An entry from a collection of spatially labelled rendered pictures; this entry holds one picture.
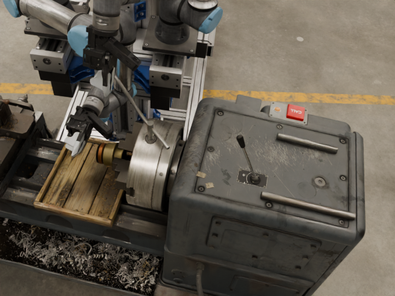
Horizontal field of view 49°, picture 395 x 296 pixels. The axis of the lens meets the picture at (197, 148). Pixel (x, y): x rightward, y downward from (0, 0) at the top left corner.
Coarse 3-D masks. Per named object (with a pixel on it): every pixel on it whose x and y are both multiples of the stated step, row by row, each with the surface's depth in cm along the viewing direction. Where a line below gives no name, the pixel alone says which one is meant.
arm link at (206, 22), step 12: (192, 0) 162; (204, 0) 160; (216, 0) 163; (180, 12) 168; (192, 12) 164; (204, 12) 162; (216, 12) 163; (192, 24) 168; (204, 24) 165; (216, 24) 171
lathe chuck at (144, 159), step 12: (156, 120) 150; (144, 132) 143; (144, 144) 141; (156, 144) 141; (132, 156) 140; (144, 156) 140; (156, 156) 140; (132, 168) 140; (144, 168) 139; (156, 168) 139; (132, 180) 141; (144, 180) 140; (144, 192) 142; (144, 204) 147
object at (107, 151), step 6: (102, 144) 154; (108, 144) 154; (114, 144) 153; (96, 150) 153; (102, 150) 153; (108, 150) 152; (114, 150) 152; (120, 150) 153; (96, 156) 153; (102, 156) 153; (108, 156) 152; (114, 156) 153; (120, 156) 153; (102, 162) 155; (108, 162) 153
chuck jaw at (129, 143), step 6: (138, 120) 154; (138, 126) 151; (132, 132) 152; (138, 132) 152; (126, 138) 152; (132, 138) 152; (120, 144) 153; (126, 144) 153; (132, 144) 153; (132, 150) 153
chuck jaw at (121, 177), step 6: (114, 162) 150; (120, 162) 151; (126, 162) 151; (114, 168) 151; (120, 168) 149; (126, 168) 149; (120, 174) 146; (126, 174) 147; (120, 180) 144; (120, 186) 146; (126, 192) 145; (132, 192) 144
